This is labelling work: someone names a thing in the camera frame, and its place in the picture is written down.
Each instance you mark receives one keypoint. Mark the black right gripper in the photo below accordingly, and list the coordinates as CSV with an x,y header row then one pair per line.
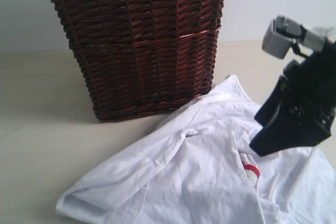
x,y
301,107

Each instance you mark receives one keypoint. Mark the white t-shirt red lettering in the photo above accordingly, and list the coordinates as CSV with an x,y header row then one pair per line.
x,y
197,167

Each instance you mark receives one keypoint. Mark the dark brown wicker basket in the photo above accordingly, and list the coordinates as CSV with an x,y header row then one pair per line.
x,y
142,57

